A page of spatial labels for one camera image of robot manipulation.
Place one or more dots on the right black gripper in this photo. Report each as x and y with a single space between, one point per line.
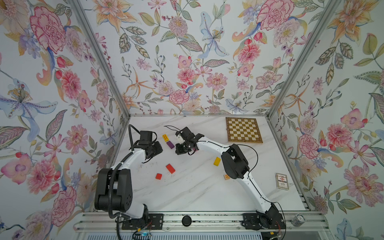
179 151

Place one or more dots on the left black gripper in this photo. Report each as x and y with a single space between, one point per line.
159 149

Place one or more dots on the yellow striped block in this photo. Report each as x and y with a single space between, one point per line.
165 137

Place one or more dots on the purple rectangular block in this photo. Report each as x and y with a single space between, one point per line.
170 144

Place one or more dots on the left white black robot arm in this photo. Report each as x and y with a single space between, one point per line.
114 190

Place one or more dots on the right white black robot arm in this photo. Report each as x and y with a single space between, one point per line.
268 215

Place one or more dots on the red rectangular block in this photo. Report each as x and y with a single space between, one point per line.
170 168

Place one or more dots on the yellow rectangular block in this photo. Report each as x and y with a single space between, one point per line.
217 161

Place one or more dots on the wooden chessboard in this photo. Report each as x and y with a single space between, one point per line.
243 130

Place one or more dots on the black round knob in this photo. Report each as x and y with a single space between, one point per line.
186 221

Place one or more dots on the playing card box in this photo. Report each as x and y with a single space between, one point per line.
282 181

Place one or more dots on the clear tape roll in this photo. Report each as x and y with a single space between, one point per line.
298 220

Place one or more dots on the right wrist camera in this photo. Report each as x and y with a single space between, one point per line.
180 139

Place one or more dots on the aluminium mounting rail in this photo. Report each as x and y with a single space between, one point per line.
171 222

